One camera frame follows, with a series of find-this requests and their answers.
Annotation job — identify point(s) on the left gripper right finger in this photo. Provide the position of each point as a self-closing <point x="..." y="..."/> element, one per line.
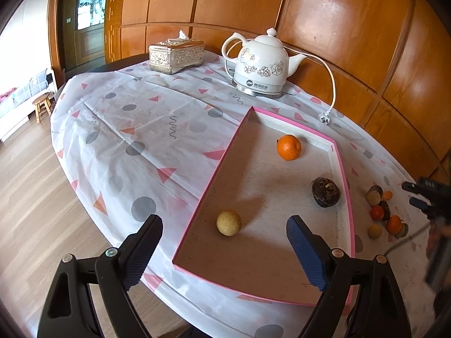
<point x="379" y="309"/>

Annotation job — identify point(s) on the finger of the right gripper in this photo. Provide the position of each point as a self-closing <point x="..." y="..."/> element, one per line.
<point x="434" y="210"/>
<point x="430" y="189"/>

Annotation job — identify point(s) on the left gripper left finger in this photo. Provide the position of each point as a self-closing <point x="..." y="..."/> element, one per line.
<point x="69" y="309"/>

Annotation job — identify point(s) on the large dark brown fruit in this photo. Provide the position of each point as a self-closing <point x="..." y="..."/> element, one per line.
<point x="403" y="231"/>

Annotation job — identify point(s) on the orange tangerine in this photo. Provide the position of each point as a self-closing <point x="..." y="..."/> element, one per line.
<point x="393" y="225"/>
<point x="288" y="147"/>

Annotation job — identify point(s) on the dark eggplant slice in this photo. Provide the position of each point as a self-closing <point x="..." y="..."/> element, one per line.
<point x="386" y="210"/>

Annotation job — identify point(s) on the dark eggplant piece tan face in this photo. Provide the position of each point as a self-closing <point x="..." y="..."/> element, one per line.
<point x="373" y="195"/>

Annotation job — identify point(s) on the small red tomato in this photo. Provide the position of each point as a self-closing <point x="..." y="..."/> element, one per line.
<point x="377" y="213"/>

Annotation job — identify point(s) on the small tan round fruit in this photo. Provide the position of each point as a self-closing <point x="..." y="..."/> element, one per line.
<point x="374" y="231"/>

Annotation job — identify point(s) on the round dark brown fruit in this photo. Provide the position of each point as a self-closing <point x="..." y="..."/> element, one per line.
<point x="325" y="192"/>

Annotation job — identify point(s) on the pink-edged cardboard tray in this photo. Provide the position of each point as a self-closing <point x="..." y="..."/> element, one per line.
<point x="252" y="179"/>

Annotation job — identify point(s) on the white patterned tablecloth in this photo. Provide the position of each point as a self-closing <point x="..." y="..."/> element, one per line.
<point x="134" y="142"/>

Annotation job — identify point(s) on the small wooden stool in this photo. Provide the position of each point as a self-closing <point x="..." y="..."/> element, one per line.
<point x="42" y="101"/>

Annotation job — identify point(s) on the white sofa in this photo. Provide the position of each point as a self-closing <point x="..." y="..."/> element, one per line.
<point x="18" y="105"/>

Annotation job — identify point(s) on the white ceramic electric kettle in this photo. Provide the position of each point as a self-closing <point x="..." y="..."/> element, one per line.
<point x="262" y="65"/>

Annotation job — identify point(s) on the silver ornate tissue box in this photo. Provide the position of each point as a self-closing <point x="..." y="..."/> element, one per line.
<point x="176" y="54"/>

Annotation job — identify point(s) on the wooden glass door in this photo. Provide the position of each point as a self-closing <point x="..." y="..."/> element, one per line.
<point x="81" y="33"/>

